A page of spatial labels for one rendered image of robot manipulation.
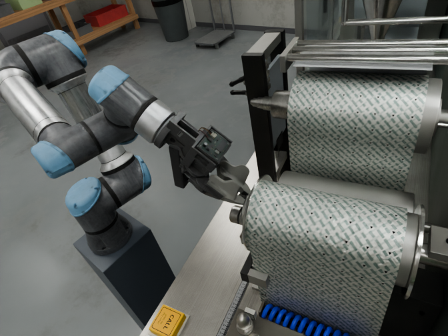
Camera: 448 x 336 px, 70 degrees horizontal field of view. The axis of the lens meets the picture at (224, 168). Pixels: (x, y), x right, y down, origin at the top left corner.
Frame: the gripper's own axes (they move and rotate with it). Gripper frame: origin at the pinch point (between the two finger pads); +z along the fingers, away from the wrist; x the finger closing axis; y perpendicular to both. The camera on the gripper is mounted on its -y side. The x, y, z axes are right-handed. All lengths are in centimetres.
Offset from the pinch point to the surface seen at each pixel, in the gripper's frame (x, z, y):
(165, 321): -17.9, 6.6, -38.1
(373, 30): 68, 5, 15
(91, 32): 377, -313, -383
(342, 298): -8.0, 23.1, 5.1
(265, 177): 2.2, 0.4, 6.3
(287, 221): -5.9, 6.1, 10.0
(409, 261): -6.3, 20.7, 20.4
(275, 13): 441, -61, -176
